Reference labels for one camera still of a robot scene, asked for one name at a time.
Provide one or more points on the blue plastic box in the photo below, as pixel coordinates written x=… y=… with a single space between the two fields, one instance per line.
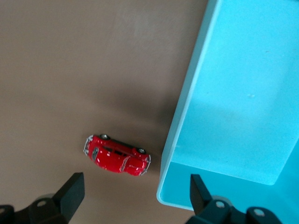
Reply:
x=233 y=93

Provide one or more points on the red beetle toy car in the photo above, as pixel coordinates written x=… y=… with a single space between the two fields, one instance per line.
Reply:
x=112 y=158

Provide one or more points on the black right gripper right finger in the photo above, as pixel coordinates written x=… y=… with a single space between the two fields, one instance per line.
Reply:
x=205 y=210

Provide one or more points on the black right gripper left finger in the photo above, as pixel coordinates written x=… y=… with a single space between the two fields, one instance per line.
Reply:
x=58 y=205

